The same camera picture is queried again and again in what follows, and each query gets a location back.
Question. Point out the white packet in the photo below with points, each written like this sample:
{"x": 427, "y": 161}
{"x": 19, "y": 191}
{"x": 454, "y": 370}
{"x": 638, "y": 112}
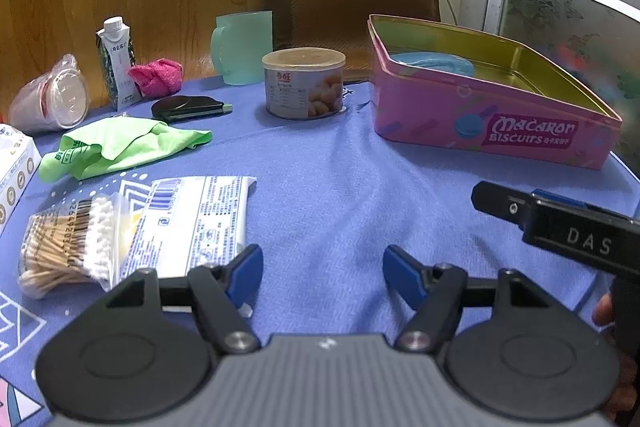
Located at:
{"x": 200, "y": 222}

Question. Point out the white tissue pack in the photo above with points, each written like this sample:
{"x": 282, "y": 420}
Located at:
{"x": 15, "y": 167}

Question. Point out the green plastic bag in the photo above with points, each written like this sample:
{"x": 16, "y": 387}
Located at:
{"x": 125, "y": 144}

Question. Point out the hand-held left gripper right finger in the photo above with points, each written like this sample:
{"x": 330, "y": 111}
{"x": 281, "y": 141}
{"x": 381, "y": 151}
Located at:
{"x": 400, "y": 277}

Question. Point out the sleeve of clear plastic cups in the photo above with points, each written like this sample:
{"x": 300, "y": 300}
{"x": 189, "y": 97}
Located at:
{"x": 45, "y": 99}

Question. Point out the pink biscuit tin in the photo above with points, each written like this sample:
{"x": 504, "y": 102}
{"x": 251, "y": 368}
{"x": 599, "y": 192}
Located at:
{"x": 425, "y": 117}

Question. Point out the blue round pad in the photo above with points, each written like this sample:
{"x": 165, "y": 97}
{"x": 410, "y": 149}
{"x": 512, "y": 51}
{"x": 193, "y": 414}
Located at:
{"x": 435, "y": 62}

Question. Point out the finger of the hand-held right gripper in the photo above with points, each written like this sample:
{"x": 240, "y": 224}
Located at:
{"x": 500, "y": 204}

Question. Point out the green and white drink carton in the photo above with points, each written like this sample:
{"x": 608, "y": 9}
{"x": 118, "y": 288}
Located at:
{"x": 117, "y": 62}

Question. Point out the blue printed tablecloth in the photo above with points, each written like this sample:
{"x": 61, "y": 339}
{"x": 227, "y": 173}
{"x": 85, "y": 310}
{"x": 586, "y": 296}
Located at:
{"x": 320, "y": 177}

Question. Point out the bag of cotton swabs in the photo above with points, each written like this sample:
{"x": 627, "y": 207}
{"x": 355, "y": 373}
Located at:
{"x": 65, "y": 247}

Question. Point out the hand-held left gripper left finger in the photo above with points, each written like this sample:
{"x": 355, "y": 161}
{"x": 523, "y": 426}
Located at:
{"x": 247, "y": 277}

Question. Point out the person's right hand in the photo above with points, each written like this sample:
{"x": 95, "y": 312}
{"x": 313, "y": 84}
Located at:
{"x": 603, "y": 312}

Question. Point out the green plastic cup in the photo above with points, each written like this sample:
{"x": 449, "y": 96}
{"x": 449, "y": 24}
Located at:
{"x": 245, "y": 52}

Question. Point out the pink towel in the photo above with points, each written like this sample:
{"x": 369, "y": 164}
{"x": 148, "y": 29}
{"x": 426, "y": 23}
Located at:
{"x": 157, "y": 79}

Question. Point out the snack can with cream lid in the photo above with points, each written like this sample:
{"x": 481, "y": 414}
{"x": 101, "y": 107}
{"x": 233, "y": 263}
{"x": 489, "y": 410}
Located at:
{"x": 300, "y": 87}

